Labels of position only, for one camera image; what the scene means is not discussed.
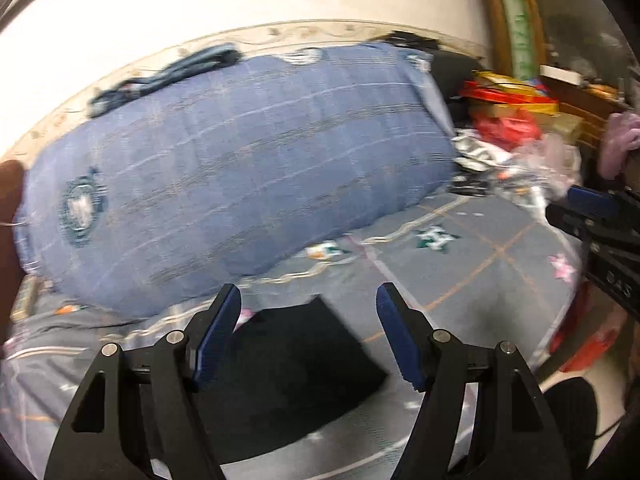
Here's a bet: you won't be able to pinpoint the grey printed bed sheet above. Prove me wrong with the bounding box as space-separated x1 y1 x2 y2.
0 192 586 480

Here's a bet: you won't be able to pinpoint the dark blue clothing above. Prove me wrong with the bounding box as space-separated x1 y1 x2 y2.
89 44 243 113

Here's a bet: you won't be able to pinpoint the wooden cabinet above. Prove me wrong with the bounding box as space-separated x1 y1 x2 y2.
540 64 632 152

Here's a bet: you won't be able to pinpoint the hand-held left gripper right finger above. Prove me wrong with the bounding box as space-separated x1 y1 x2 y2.
376 282 573 480

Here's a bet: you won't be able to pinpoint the black and white bag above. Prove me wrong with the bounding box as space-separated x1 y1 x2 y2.
452 127 511 173

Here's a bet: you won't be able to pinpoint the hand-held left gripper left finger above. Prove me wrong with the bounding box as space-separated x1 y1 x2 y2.
44 283 242 480

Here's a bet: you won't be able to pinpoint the blue plaid pillow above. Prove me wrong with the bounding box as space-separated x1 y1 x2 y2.
400 47 453 131

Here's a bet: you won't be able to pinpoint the red plastic bag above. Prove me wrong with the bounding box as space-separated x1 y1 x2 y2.
470 110 543 153

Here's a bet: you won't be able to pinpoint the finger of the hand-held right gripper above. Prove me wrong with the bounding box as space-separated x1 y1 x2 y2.
545 203 603 243
567 185 621 218

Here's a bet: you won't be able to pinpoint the clear plastic bag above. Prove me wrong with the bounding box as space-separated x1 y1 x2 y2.
500 137 583 211

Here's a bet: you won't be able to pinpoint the pile of red yellow packets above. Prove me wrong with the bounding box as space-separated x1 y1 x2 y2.
460 72 558 111

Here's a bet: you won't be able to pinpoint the red patterned cloth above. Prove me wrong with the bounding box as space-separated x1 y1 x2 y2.
550 282 631 373

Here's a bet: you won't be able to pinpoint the black cushion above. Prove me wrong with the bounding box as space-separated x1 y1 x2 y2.
430 52 483 131

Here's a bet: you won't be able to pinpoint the blue checked pillow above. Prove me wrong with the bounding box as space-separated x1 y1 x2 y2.
15 42 458 318

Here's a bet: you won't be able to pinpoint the wooden door frame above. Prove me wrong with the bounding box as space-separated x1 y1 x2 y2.
475 0 546 81

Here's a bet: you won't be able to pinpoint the black pants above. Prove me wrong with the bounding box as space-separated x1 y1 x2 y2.
200 296 391 453

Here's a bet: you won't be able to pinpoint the person's dark knit clothing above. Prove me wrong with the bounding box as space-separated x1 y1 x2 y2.
542 375 640 480

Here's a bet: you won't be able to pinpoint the small black packet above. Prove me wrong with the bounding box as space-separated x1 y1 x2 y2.
447 175 493 197

